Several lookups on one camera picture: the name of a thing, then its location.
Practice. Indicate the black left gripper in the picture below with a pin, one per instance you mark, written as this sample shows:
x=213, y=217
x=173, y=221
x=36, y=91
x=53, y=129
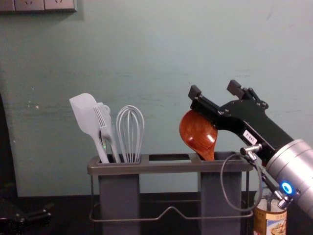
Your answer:
x=12, y=226

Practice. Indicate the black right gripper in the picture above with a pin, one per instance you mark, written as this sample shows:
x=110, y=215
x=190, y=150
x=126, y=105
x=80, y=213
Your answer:
x=247, y=117

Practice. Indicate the black table cloth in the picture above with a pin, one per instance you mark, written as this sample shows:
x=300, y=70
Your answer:
x=71, y=210

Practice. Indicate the brown wooden spoon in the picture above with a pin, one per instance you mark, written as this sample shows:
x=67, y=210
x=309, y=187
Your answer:
x=195, y=132

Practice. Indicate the black curved panel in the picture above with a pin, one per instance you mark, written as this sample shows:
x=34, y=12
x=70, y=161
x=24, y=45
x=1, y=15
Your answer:
x=5, y=151

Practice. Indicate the dark grey utensil rack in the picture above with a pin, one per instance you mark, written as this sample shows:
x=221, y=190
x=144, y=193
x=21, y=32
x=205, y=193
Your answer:
x=119, y=191

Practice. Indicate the white silicone whisk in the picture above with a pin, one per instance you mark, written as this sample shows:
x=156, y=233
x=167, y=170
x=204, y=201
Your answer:
x=130, y=147

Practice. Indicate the white silicone spatula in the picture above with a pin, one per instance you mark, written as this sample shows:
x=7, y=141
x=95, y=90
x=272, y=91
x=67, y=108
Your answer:
x=84, y=115

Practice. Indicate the white slotted turner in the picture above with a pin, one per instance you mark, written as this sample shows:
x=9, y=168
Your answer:
x=105, y=120

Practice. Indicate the glass bottle with yellow label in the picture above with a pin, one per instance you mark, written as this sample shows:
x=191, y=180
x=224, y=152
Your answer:
x=267, y=220

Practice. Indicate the grey wall socket panel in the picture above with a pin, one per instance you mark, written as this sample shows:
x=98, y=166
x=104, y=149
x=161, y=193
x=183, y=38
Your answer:
x=36, y=5

